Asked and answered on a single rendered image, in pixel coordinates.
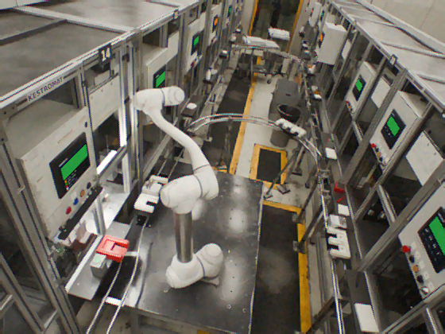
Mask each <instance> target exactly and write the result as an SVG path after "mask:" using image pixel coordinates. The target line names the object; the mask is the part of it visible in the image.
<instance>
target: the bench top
mask: <svg viewBox="0 0 445 334"><path fill-rule="evenodd" d="M213 170H214V172H215V177H216V180H217V182H218V187H219V194H218V195H217V196H216V197H215V198H213V199H212V200H205V199H204V198H203V197H200V198H198V199H196V202H195V206H194V208H193V209H192V241H193V254H196V253H197V252H198V251H201V250H202V248H203V247H204V246H206V245H208V244H215V245H218V246H219V247H220V249H221V251H222V254H223V262H222V267H221V274H220V278H219V285H218V286H215V285H214V284H211V283H209V282H201V281H197V282H193V283H192V284H190V285H188V286H185V287H181V288H174V287H171V286H170V285H169V283H168V280H167V278H166V271H167V269H168V267H169V266H171V265H172V259H173V257H174V256H175V255H176V233H175V224H174V211H173V210H172V209H171V208H167V207H165V206H164V205H163V202H162V200H160V201H159V203H158V205H157V208H156V209H155V210H153V213H151V219H149V224H150V225H151V228H148V227H145V230H144V231H143V234H142V237H141V230H142V228H143V226H141V225H137V224H136V222H137V216H136V217H135V218H134V221H133V223H132V224H131V226H132V229H131V230H130V233H129V234H128V236H127V240H129V243H130V245H129V247H128V249H127V251H136V252H137V249H138V244H139V241H140V237H141V248H140V252H141V257H138V264H137V269H136V272H135V277H134V278H133V281H132V283H131V287H130V289H129V290H128V292H127V295H126V298H125V299H124V302H125V304H124V307H127V308H129V309H137V310H140V311H142V312H145V313H150V314H153V315H155V316H160V317H166V318H168V319H172V320H177V321H179V322H184V323H188V324H193V325H195V326H198V327H204V328H209V329H210V330H214V331H216V332H224V333H226V334H250V325H251V317H252V309H253V295H254V286H255V279H256V271H257V253H258V249H259V238H260V225H261V210H262V201H263V194H264V185H265V182H262V181H257V180H254V179H250V178H248V177H242V176H239V175H233V174H229V173H224V172H221V171H218V170H215V169H213ZM189 175H194V170H193V167H192V164H188V163H186V162H182V161H178V162H177V163H176V166H175V168H174V170H173V172H172V175H171V177H170V178H169V182H170V181H174V180H176V179H179V178H181V177H185V176H189ZM236 185H238V186H236ZM208 203H210V204H208ZM136 260H137V257H134V256H125V255H124V257H123V259H122V265H121V268H120V270H119V274H118V276H117V278H116V279H115V283H114V284H113V286H112V289H111V291H110V292H109V294H108V297H112V298H113V299H117V300H120V301H121V300H122V297H123V295H124V294H125V292H126V288H127V286H128V285H129V283H130V279H131V277H132V276H133V273H134V267H135V263H136ZM119 263H120V262H118V261H115V260H114V262H113V264H112V266H111V268H110V269H109V272H108V274H107V275H106V277H105V279H104V281H103V282H102V285H101V286H100V288H99V290H98V292H97V294H96V295H95V299H99V300H102V299H103V296H106V293H107V290H108V289H109V288H110V286H111V283H112V281H113V280H114V278H115V275H116V273H117V271H118V265H119ZM244 310H245V312H244ZM225 322H227V324H225Z"/></svg>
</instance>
